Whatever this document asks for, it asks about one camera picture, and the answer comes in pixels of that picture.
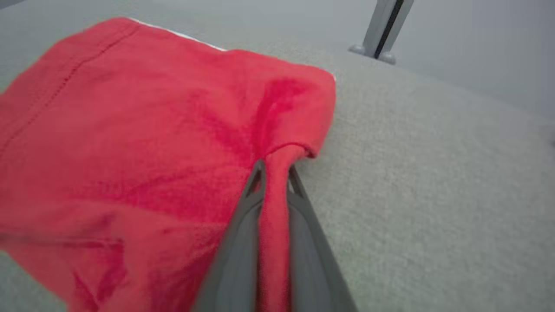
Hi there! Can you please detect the grey metal partition post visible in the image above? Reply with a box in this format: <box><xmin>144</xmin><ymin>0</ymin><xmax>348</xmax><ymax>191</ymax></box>
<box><xmin>362</xmin><ymin>0</ymin><xmax>415</xmax><ymax>60</ymax></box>

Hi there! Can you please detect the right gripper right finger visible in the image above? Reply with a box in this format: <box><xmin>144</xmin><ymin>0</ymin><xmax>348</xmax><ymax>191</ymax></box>
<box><xmin>286</xmin><ymin>165</ymin><xmax>359</xmax><ymax>312</ymax></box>

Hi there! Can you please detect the red shirt with white sleeves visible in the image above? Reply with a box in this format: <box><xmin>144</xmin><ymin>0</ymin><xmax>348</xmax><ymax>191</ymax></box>
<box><xmin>0</xmin><ymin>16</ymin><xmax>337</xmax><ymax>312</ymax></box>

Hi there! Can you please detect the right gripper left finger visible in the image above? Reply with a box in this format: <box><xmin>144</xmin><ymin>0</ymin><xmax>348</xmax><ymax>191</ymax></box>
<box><xmin>191</xmin><ymin>159</ymin><xmax>266</xmax><ymax>312</ymax></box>

